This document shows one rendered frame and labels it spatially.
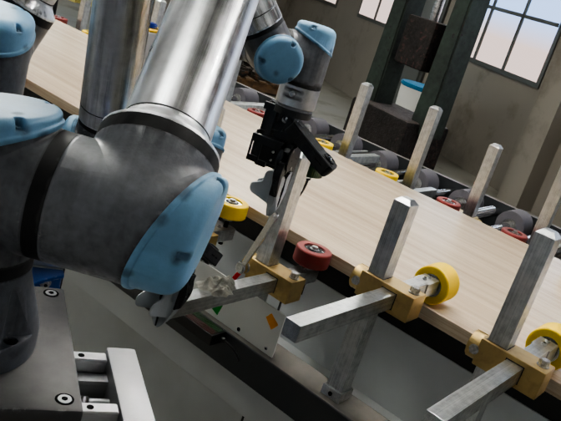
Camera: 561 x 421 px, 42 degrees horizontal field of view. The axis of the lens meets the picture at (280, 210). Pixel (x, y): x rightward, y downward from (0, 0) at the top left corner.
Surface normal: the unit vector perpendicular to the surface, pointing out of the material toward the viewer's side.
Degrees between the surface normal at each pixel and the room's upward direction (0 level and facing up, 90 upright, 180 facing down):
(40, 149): 34
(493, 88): 90
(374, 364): 90
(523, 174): 90
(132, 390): 0
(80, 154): 29
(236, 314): 90
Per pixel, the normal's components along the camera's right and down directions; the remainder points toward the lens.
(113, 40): -0.01, 0.59
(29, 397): 0.29, -0.91
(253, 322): -0.61, 0.07
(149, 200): 0.15, -0.34
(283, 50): 0.24, 0.38
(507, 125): -0.90, -0.15
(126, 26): 0.29, 0.63
